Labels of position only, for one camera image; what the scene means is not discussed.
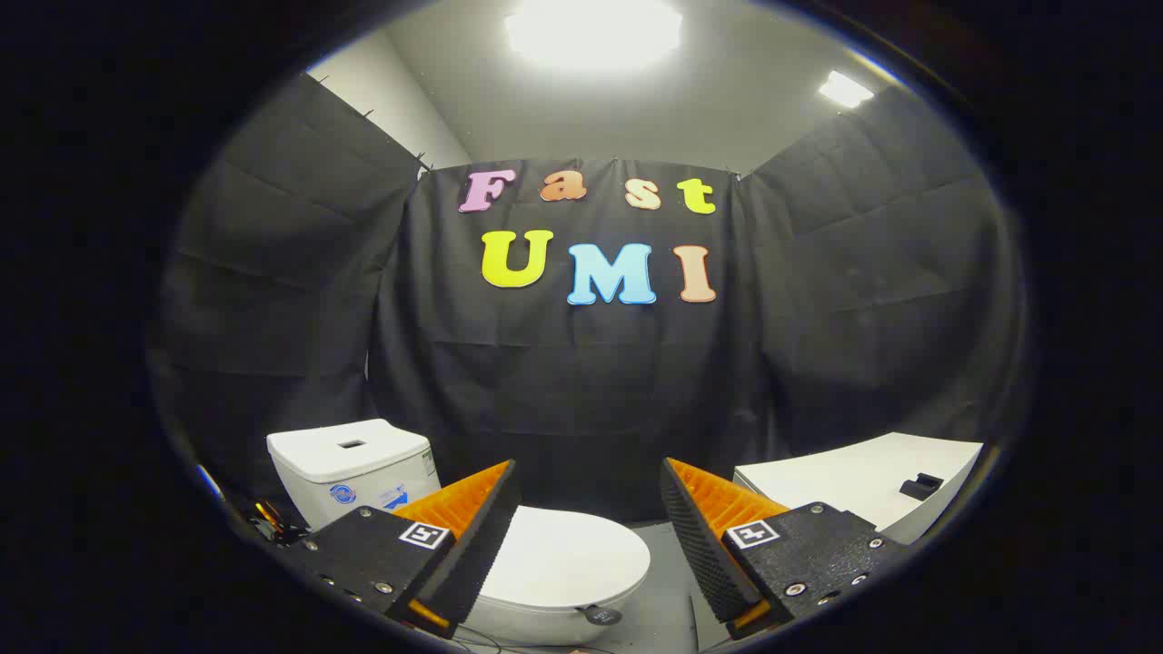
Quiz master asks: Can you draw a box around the large ceiling light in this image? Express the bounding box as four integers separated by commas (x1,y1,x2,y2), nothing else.
504,0,684,74

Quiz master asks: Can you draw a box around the white panel door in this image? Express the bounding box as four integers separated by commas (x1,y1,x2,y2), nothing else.
733,432,985,545

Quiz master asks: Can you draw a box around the small dark orange object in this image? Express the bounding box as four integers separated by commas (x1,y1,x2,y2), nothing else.
247,498,308,548

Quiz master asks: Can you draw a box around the small ceiling light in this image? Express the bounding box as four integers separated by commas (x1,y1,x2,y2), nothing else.
818,71,875,110

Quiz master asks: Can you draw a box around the black backdrop cloth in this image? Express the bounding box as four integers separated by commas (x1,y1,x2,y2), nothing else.
150,73,1028,525

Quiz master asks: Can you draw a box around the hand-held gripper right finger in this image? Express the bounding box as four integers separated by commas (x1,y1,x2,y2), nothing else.
659,457,911,642

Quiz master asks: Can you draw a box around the white toilet lid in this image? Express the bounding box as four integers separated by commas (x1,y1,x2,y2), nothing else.
486,506,651,607

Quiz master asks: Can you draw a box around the white toilet bowl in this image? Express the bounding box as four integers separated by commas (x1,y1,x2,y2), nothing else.
459,577,641,647

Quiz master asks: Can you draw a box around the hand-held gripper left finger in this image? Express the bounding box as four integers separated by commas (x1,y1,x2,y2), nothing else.
268,459,523,639

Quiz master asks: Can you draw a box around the white toilet tank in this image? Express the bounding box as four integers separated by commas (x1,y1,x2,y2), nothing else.
266,419,442,530

